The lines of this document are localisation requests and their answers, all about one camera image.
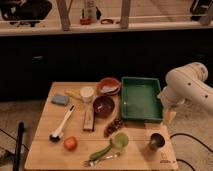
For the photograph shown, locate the dark red bowl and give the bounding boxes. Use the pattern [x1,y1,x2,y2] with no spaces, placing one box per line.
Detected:
[93,96,115,118]

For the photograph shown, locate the blue sponge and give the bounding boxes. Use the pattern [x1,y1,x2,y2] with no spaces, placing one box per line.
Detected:
[51,94,69,106]

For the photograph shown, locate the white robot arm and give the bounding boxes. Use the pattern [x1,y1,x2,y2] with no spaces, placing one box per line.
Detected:
[157,62,213,125]

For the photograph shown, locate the dark red grapes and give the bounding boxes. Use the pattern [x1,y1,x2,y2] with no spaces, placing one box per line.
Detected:
[104,118,124,137]

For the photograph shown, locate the black pole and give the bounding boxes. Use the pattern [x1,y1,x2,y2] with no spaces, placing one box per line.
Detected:
[12,122,25,171]

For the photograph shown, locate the orange bowl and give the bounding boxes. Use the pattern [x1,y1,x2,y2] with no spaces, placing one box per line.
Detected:
[97,77,121,95]

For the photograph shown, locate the wooden block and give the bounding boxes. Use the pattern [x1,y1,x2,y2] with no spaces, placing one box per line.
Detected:
[83,108,94,131]

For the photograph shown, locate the white dish brush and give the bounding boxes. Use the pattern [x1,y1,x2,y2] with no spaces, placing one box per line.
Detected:
[49,106,75,142]

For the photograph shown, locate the black cable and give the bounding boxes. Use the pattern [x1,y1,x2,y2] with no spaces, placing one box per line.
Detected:
[169,132,213,171]

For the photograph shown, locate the white bottle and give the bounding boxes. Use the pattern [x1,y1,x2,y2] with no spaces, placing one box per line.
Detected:
[83,0,101,23]

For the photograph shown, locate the green plastic cup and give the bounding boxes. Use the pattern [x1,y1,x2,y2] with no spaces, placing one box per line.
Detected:
[113,133,129,148]

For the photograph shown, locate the white cup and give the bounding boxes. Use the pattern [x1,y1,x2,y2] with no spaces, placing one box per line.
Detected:
[80,86,94,102]

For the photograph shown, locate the orange tomato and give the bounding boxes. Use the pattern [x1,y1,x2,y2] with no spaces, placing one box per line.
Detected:
[63,136,78,151]

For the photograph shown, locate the dark metal cup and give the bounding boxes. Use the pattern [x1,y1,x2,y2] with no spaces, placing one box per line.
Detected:
[148,133,165,151]

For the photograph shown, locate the green pepper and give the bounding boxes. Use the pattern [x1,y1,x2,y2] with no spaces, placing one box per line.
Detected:
[89,140,113,161]

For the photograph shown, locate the black office chair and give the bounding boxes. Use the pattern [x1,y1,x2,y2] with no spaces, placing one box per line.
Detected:
[0,0,52,27]

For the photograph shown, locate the green plastic tray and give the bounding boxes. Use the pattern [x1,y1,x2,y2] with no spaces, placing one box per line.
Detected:
[121,77,163,123]

